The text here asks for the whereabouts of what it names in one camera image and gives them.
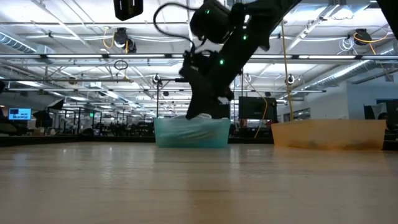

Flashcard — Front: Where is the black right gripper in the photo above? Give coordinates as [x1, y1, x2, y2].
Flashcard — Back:
[178, 50, 234, 121]

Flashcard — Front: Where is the teal translucent plastic bin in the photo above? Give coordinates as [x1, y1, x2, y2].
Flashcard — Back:
[153, 116, 231, 149]

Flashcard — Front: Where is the orange translucent plastic bin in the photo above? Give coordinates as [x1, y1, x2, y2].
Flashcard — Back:
[271, 119, 387, 151]

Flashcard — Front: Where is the black box screen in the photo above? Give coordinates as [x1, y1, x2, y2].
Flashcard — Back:
[238, 96, 278, 121]

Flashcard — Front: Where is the small blue lit monitor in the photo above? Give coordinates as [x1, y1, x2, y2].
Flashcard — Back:
[8, 107, 32, 121]

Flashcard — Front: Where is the black ceiling cable reel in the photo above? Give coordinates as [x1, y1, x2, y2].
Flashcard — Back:
[353, 27, 373, 46]
[112, 27, 137, 54]

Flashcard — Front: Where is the black right camera cable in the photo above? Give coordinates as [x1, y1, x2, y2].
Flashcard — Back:
[153, 2, 197, 50]

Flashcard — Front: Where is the black background rig frame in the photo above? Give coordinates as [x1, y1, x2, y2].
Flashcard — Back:
[156, 78, 187, 138]

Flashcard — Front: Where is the yellow hanging cable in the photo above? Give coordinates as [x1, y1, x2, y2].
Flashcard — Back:
[280, 21, 295, 121]

